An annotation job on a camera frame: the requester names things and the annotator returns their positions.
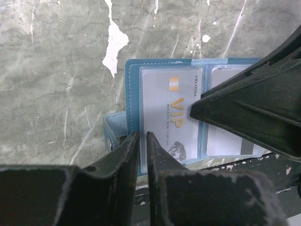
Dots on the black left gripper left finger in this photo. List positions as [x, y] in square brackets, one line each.
[101, 194]

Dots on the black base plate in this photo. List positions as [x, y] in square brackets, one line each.
[285, 176]

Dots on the white magnetic stripe card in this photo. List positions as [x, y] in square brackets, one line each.
[221, 143]

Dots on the white VIP card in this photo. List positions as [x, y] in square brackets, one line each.
[167, 96]

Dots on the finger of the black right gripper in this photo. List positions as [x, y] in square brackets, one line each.
[261, 104]

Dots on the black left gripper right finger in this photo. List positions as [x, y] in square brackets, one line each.
[182, 197]

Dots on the blue card holder wallet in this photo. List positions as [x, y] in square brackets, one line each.
[121, 124]

